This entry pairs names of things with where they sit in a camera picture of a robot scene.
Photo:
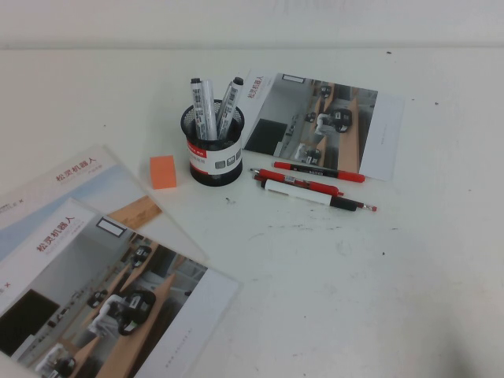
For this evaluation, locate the blue and white brochure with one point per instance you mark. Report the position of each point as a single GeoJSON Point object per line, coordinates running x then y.
{"type": "Point", "coordinates": [98, 181]}

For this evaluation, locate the office photo brochure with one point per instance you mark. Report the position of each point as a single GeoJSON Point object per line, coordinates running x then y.
{"type": "Point", "coordinates": [71, 260]}
{"type": "Point", "coordinates": [283, 102]}

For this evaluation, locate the orange rectangular block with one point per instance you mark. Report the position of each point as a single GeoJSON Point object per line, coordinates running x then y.
{"type": "Point", "coordinates": [163, 173]}

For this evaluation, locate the white marker with barcode label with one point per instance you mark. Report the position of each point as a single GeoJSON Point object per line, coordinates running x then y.
{"type": "Point", "coordinates": [228, 104]}
{"type": "Point", "coordinates": [201, 110]}

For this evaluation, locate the red pencil with eraser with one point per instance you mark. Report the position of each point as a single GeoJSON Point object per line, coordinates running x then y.
{"type": "Point", "coordinates": [368, 207]}

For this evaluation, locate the red marker with black middle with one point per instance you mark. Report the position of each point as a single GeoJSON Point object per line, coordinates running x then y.
{"type": "Point", "coordinates": [315, 171]}

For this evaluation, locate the red gel pen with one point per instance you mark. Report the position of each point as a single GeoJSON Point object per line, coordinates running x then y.
{"type": "Point", "coordinates": [315, 185]}

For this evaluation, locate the black mesh pen holder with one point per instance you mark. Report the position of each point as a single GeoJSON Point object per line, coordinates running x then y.
{"type": "Point", "coordinates": [214, 161]}

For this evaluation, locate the white marker with black cap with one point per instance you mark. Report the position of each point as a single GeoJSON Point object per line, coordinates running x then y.
{"type": "Point", "coordinates": [299, 191]}

